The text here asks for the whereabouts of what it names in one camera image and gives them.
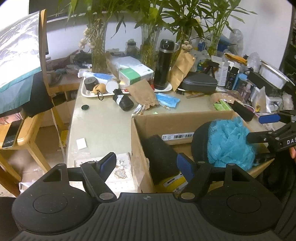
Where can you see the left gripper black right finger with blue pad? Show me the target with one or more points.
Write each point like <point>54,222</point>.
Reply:
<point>196,174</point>

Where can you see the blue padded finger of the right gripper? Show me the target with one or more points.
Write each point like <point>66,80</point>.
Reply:
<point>269,118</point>

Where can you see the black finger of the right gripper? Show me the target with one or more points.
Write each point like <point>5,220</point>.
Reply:
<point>259,137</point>

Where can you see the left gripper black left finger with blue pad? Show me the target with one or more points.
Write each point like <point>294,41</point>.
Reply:
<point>95,174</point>

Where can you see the yellow white tissue pack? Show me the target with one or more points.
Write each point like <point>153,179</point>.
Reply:
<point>173,184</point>

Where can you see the black round cushion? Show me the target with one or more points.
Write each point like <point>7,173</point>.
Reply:
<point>199,144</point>

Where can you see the black cloth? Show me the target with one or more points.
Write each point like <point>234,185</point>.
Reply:
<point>162,159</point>

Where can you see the teal bath loofah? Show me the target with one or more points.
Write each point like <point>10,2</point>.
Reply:
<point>227,144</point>

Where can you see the small brown burlap pouch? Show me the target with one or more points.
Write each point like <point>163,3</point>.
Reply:
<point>143,94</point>

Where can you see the person's right hand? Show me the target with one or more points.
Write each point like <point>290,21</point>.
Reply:
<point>292,151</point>

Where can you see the black glasses case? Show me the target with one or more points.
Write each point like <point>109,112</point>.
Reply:
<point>245,113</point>

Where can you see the white foil container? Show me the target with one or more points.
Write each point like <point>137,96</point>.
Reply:
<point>273,75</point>

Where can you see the cardboard box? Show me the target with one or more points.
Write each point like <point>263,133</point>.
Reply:
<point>176,130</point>

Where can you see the green packets in bowl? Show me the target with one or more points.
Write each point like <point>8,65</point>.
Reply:
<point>221,105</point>

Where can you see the small black round cap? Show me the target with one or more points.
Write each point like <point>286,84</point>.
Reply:
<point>85,107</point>

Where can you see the black rolled pouch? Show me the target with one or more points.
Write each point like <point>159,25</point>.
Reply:
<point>122,100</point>

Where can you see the wooden chair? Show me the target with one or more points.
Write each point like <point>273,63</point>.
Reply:
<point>24,83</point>

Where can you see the grey zippered case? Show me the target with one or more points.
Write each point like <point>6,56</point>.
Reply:
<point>199,82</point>

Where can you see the small black cylinder speaker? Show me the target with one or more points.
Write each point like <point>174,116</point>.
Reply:
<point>90,83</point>

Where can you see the smartphone on chair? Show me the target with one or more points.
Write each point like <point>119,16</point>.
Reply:
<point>12,134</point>

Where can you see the brown kraft paper bag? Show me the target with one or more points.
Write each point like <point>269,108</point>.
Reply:
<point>180,69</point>

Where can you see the green white box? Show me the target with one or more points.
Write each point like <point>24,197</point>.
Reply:
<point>136,73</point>

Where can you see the black thermos bottle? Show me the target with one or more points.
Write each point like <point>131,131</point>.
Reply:
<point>166,49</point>

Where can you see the right bamboo plant vase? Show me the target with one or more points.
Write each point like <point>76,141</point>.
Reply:
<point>206,18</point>

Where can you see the bamboo plant vase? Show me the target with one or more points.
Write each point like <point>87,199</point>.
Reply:
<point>149,16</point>
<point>98,14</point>
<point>206,18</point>

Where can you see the middle bamboo plant vase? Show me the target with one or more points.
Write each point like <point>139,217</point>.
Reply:
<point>149,16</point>

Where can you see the left bamboo plant vase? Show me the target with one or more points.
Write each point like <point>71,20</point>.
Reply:
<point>98,14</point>

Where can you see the wooden ball keychain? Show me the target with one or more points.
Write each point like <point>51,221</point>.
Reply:
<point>99,88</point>

